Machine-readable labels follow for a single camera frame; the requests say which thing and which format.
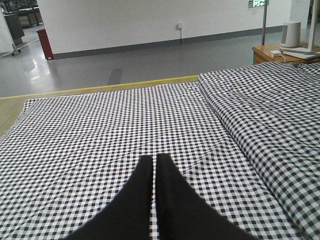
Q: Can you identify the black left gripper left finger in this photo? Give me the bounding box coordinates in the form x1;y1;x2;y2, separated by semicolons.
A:
65;155;153;240

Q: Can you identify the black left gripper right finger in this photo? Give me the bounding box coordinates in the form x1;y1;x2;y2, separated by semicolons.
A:
155;153;255;240

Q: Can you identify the checkered bed sheet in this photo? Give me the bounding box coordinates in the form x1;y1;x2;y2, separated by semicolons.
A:
0;82;305;240

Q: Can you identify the white desk lamp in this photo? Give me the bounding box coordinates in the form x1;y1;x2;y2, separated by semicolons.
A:
283;0;320;60

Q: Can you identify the checkered quilt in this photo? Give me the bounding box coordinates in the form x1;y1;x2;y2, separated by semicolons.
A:
198;61;320;240

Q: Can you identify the wooden nightstand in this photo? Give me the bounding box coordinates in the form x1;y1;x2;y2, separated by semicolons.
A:
251;41;320;65

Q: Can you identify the white charger adapter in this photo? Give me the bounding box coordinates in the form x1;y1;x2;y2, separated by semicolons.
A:
269;50;281;58

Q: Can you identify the red bin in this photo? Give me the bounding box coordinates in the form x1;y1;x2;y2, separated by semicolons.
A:
36;28;54;60

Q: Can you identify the white cylindrical humidifier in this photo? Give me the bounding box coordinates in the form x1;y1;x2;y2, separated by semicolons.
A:
280;20;301;48

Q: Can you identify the green exit sign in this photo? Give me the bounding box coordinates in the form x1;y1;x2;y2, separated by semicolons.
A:
248;0;266;8

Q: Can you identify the white wall socket box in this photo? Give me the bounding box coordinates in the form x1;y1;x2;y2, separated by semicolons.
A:
176;23;183;30

